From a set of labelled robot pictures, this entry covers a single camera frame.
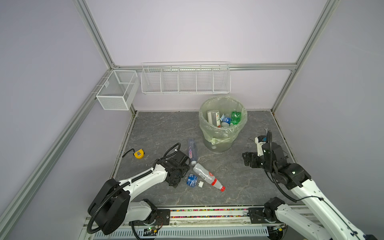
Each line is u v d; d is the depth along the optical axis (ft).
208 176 2.66
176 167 2.10
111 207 1.34
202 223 2.38
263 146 1.90
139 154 3.09
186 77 3.23
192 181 2.64
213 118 2.79
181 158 2.23
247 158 2.19
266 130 3.56
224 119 3.07
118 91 3.30
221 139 2.71
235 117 2.78
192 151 3.03
